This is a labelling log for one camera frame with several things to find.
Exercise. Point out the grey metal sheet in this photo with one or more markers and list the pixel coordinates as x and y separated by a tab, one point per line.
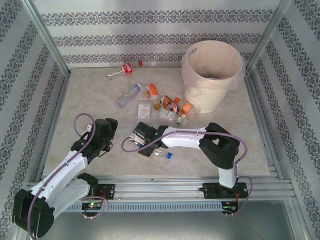
160	225

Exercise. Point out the clear bottle white green label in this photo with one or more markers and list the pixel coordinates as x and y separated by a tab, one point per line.
167	114

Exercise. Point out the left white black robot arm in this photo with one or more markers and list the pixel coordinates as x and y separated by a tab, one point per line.
60	170

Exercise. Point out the aluminium side rail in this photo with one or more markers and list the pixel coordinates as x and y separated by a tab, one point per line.
53	125
260	120

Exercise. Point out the clear bottle orange NFC label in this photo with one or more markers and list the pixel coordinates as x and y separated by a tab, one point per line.
151	92

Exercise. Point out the bottle with brown label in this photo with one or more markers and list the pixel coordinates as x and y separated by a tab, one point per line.
170	103

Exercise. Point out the small clear bottle green cap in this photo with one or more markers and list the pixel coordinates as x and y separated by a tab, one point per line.
179	121

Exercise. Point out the aluminium frame post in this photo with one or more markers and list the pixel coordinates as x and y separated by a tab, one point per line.
47	37
268	37

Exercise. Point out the white round waste bin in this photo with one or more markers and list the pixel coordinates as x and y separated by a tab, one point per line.
205	97

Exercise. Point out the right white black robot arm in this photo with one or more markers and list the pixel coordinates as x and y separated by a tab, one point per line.
185	136

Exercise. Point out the flat clear bottle white label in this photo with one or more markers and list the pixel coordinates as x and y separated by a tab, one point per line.
144	111

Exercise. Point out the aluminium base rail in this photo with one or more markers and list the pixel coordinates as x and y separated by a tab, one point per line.
160	187

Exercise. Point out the clear bottle red cola label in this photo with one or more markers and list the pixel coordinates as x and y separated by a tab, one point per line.
127	68

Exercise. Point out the bottle orange label orange cap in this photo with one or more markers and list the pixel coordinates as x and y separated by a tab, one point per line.
186	108

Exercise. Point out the clear bottle pale blue cap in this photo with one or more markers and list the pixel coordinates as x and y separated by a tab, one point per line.
127	96

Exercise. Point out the small brown bottle cap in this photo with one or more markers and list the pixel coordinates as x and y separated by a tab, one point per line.
156	107

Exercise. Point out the small circuit board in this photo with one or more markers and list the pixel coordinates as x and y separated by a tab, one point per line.
230	208
92	205

